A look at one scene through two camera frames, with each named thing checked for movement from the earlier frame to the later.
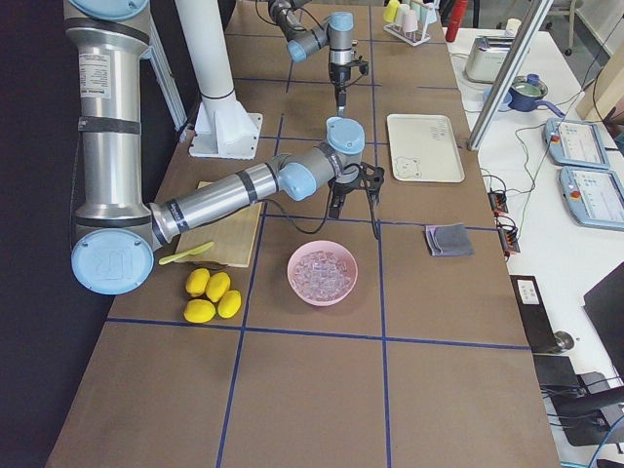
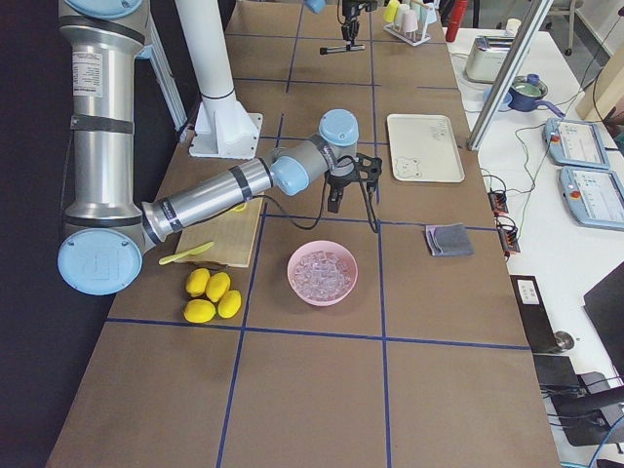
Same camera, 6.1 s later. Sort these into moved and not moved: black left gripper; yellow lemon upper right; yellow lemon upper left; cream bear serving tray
Moved: black left gripper
Not moved: cream bear serving tray; yellow lemon upper left; yellow lemon upper right
